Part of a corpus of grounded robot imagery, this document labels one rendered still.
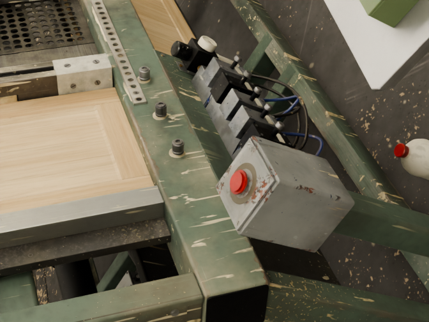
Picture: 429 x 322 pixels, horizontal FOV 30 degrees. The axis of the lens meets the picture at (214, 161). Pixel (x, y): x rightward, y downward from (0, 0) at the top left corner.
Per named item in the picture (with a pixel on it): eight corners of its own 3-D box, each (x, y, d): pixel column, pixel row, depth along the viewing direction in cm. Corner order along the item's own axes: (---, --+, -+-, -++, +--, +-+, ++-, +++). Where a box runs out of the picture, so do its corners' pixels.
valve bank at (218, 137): (350, 161, 161) (259, 130, 148) (310, 212, 167) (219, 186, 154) (262, 34, 197) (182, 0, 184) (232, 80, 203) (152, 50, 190)
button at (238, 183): (256, 183, 126) (246, 180, 125) (243, 201, 128) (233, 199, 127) (248, 167, 129) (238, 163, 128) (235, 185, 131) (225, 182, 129)
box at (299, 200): (360, 204, 131) (277, 179, 121) (318, 255, 136) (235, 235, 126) (330, 159, 140) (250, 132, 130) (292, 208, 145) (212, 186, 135)
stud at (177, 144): (185, 155, 161) (186, 144, 159) (173, 157, 161) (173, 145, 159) (182, 147, 163) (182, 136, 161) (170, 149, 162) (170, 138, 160)
